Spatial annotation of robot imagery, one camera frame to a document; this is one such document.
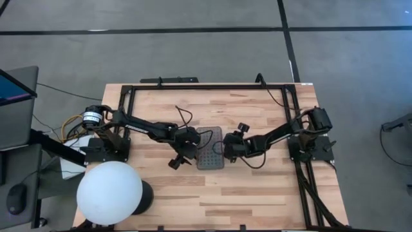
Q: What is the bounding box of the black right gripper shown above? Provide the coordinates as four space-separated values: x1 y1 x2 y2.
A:
222 122 255 164

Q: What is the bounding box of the clear plastic pencil box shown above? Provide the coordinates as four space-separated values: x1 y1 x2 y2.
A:
194 126 225 171

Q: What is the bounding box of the black power strip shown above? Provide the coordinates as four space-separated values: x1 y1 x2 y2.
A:
139 76 200 84

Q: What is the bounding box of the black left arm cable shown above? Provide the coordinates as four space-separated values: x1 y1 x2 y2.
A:
174 104 214 150

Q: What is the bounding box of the laptop with blue screen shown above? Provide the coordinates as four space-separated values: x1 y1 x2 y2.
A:
0 65 39 107

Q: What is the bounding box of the black round lamp base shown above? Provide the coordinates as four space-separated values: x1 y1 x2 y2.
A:
131 179 155 216

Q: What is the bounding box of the grey desk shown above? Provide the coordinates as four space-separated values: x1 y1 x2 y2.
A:
0 96 43 230

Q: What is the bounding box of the yellow cable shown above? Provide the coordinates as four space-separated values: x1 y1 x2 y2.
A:
60 114 85 142

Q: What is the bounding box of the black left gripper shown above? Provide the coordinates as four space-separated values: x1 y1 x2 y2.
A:
167 127 202 171

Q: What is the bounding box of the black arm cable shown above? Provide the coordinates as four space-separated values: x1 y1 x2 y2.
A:
174 104 214 150
211 140 268 170

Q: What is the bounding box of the black power cable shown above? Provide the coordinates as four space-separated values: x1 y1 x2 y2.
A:
256 73 305 112

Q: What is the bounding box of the black stand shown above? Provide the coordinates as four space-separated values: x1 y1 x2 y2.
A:
380 111 412 133

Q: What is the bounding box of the white box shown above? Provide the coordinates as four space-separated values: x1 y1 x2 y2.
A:
59 134 97 180

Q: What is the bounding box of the black computer mouse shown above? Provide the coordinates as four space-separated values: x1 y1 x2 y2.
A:
6 182 28 216

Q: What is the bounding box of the black floor cable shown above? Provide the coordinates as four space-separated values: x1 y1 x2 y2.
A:
36 82 103 102

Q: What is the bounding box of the black aluminium table frame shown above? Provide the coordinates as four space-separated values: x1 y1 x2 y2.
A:
73 82 350 232

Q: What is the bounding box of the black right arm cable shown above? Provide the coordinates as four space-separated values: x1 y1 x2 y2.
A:
211 140 268 170

